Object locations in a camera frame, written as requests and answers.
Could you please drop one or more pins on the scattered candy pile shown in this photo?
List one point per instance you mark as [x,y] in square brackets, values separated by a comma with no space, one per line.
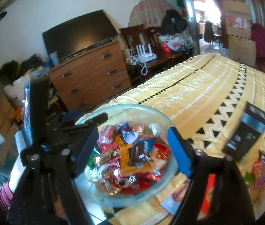
[255,179]

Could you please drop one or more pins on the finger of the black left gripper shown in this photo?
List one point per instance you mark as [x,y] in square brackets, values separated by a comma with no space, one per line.
[92,121]

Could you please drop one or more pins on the orange snack packet in bowl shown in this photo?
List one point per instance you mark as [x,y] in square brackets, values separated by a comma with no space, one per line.
[126,168]

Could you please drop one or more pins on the white wifi router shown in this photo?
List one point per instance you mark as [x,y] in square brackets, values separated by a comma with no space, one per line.
[142,56]

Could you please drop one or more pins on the wooden chest of drawers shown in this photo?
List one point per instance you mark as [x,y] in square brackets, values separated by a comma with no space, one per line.
[91,77]

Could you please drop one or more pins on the red and tan snack box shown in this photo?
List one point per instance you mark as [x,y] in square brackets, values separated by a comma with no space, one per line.
[186,191]

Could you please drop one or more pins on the dark wooden chair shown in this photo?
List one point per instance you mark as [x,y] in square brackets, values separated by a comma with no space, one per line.
[140,35]

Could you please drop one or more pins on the black rectangular box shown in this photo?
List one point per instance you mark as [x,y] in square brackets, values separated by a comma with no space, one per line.
[250,127]

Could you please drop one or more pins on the red coffee snack packet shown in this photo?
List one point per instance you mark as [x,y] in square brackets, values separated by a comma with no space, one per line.
[132,183]

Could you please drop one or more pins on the stacked cardboard boxes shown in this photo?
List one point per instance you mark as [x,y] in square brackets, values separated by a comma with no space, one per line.
[237,20]

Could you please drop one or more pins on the black jacket on chair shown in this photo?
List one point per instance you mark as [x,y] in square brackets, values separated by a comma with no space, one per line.
[172,23]

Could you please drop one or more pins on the clear glass bowl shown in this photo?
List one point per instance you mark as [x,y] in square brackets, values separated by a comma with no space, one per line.
[133,123]

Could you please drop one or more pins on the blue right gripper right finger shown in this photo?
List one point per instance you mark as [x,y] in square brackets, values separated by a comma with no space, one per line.
[182,151]

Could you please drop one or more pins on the blue snack packet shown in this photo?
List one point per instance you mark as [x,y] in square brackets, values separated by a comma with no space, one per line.
[141,152]

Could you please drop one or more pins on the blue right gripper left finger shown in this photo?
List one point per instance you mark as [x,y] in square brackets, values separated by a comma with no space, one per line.
[85,153]

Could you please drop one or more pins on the black flat television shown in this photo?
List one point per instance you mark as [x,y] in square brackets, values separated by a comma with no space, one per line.
[79,33]

